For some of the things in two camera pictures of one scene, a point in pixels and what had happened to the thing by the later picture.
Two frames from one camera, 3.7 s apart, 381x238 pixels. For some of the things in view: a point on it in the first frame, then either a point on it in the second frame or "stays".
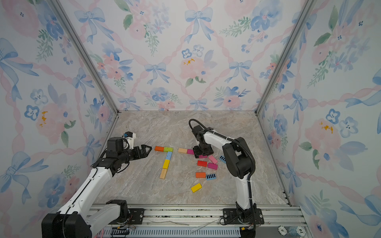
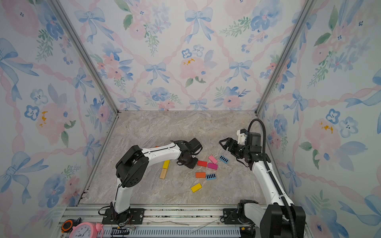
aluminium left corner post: [85, 54] stays
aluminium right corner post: [308, 7] stays
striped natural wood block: [163, 173] stays
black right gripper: [197, 152] -> [230, 141]
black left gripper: [145, 153] -> [192, 165]
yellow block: [166, 163] stays
